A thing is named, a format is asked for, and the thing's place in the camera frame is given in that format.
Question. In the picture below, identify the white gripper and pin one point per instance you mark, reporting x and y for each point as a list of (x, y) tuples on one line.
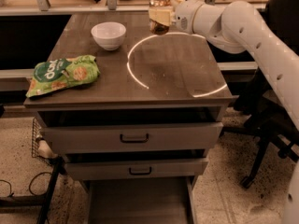
[(183, 17)]

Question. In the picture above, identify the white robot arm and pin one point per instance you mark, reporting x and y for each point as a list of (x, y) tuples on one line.
[(235, 28)]

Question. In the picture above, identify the wire mesh basket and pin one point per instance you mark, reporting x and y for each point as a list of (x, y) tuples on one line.
[(39, 147)]

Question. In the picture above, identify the white ceramic bowl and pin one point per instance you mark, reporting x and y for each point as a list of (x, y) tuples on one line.
[(109, 35)]

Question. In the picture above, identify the grey drawer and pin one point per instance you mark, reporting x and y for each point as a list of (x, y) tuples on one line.
[(132, 138), (135, 169)]

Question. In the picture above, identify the grey middle drawer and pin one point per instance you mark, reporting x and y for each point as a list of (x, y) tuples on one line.
[(135, 169)]

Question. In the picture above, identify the black stand leg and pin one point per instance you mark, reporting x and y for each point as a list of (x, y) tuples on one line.
[(43, 200)]

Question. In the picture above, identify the orange soda can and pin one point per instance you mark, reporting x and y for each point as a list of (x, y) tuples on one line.
[(159, 16)]

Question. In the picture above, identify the green rice chip bag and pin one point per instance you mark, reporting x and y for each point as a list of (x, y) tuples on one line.
[(62, 74)]

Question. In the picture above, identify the grey upper drawer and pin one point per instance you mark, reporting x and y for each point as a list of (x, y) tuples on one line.
[(132, 138)]

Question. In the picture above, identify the black office chair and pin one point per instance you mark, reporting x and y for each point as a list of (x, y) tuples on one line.
[(267, 118)]

